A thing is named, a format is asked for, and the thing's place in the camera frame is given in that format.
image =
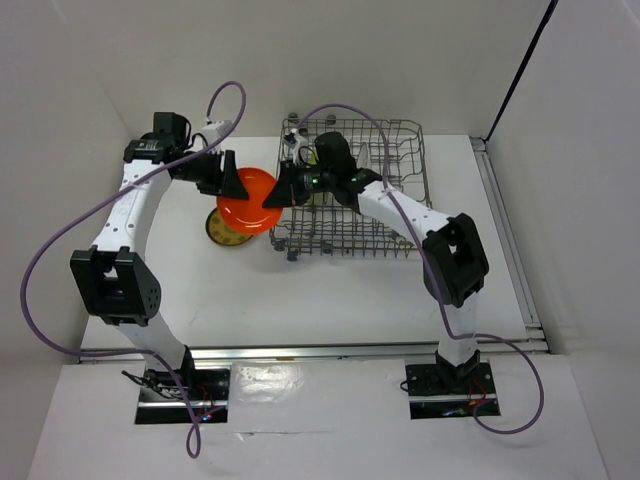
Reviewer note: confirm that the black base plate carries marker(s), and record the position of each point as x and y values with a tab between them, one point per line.
160	400
434	395

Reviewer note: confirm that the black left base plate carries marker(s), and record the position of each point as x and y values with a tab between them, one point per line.
160	400

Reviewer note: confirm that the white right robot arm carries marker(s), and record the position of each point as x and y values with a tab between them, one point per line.
454	262

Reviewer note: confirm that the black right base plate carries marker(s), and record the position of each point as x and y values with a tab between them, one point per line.
434	395

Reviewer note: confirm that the aluminium front rail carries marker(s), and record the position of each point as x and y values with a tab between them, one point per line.
341	351

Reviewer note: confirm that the orange plate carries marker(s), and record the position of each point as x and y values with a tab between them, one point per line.
249	216

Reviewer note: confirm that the aluminium right side rail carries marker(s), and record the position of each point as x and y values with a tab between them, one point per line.
535	336

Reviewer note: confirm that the black corner pole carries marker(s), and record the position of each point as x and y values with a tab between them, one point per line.
522	67

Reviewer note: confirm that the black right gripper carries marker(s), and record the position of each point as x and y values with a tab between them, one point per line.
282	193

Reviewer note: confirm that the white plate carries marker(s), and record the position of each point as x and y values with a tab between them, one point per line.
363	159

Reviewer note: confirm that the aluminium rail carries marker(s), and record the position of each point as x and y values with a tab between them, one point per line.
535	336
341	351

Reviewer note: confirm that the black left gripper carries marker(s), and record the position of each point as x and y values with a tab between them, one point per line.
226	183

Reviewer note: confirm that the grey wire dish rack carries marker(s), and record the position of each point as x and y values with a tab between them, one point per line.
324	227

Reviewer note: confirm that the yellow brown patterned plate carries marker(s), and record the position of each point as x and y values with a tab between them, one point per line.
219	232

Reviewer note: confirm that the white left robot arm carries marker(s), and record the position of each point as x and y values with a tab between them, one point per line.
113	279

